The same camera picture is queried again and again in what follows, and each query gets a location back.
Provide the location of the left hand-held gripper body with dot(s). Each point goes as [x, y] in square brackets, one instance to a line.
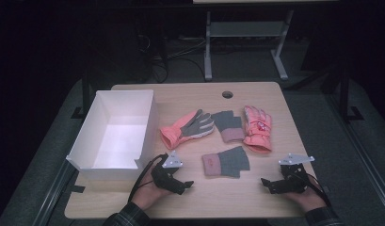
[165, 177]

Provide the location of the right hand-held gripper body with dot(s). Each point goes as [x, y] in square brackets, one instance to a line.
[292, 183]

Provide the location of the pink glove with grey palm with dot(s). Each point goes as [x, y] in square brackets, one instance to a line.
[177, 133]

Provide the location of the white box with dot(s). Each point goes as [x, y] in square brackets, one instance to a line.
[118, 138]

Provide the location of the person's right hand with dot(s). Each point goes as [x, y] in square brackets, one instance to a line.
[309, 199]

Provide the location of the person's left hand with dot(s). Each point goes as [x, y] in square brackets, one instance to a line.
[147, 194]

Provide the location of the pink padded ski glove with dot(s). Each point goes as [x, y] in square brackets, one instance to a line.
[257, 130]

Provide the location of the black metal stand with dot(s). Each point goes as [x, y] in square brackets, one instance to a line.
[85, 94]
[345, 94]

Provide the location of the metal floor rail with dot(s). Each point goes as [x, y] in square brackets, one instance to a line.
[52, 196]
[362, 150]

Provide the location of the white metal table frame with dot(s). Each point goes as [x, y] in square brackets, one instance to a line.
[245, 29]

